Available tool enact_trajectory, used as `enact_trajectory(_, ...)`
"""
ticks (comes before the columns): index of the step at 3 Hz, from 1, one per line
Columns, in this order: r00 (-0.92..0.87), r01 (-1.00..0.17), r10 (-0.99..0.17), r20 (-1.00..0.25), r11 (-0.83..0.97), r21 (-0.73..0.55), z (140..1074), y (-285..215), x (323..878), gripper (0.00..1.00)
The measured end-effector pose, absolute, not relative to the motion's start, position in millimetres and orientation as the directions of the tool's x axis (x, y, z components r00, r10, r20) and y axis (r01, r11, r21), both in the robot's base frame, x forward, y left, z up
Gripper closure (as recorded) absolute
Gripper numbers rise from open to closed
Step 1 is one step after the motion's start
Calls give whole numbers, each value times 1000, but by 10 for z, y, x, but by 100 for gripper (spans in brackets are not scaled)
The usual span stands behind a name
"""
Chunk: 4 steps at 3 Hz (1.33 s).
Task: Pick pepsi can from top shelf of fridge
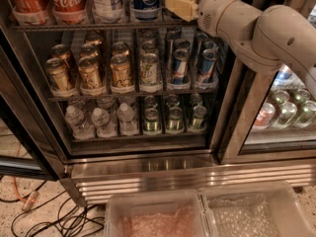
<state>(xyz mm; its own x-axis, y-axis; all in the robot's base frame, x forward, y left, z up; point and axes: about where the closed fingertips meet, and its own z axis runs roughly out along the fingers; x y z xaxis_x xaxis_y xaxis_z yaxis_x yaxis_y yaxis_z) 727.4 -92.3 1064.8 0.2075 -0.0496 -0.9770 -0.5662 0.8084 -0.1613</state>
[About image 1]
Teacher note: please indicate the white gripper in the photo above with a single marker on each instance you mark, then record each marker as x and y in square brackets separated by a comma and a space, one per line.
[208, 10]

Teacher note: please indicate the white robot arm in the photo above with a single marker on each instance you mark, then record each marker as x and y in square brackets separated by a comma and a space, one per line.
[262, 40]

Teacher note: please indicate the left blue pepsi can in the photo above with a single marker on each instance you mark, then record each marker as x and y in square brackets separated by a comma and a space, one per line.
[146, 9]

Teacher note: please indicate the left red bull can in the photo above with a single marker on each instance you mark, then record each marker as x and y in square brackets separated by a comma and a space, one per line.
[180, 66]

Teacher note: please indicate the red bull can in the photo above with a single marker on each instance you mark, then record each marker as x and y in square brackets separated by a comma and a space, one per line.
[206, 66]
[180, 66]

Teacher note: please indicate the right red bull can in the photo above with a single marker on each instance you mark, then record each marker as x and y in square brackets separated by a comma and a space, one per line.
[206, 66]

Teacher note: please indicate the green white soda can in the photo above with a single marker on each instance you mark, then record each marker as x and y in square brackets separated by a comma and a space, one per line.
[149, 69]

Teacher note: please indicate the white labelled can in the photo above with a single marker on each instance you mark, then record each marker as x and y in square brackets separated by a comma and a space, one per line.
[108, 11]

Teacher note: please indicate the front right gold can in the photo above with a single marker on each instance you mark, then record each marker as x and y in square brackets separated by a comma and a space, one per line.
[121, 71]

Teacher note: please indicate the gold can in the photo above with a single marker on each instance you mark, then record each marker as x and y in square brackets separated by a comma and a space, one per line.
[121, 71]
[58, 74]
[89, 72]

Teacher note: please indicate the right green can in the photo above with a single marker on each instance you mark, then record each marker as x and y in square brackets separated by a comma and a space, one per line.
[198, 116]

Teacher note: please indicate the middle green can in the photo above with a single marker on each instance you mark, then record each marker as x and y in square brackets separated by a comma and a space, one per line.
[175, 119]

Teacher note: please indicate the stainless steel fridge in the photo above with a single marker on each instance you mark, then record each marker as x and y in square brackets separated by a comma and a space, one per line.
[225, 151]

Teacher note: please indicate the right red coca-cola can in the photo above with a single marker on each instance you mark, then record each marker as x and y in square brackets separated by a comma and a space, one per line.
[70, 12]

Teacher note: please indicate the front middle gold can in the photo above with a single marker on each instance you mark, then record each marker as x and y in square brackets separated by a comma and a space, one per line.
[89, 72]

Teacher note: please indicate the left green can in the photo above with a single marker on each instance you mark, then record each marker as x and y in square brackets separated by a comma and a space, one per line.
[151, 120]

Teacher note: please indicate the red white can right compartment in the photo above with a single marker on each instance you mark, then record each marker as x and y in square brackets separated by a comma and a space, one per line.
[264, 116]

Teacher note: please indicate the front left gold can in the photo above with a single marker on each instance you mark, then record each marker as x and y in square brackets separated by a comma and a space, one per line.
[58, 74]

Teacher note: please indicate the right water bottle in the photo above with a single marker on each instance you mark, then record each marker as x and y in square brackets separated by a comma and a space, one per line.
[127, 121]

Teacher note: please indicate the water bottle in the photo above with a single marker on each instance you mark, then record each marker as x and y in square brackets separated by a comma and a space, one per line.
[103, 123]
[81, 128]
[127, 121]

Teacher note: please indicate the middle water bottle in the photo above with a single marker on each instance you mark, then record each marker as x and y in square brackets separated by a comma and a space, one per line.
[103, 123]

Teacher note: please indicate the left water bottle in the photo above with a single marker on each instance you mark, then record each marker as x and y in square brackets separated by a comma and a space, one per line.
[81, 128]

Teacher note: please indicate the left clear plastic bin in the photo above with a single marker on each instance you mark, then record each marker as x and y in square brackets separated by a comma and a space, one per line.
[156, 214]

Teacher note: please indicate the clear plastic bin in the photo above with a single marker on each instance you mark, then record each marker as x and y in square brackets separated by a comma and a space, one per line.
[255, 210]
[156, 214]

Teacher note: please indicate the right clear plastic bin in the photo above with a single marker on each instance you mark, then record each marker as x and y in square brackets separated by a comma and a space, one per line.
[255, 210]

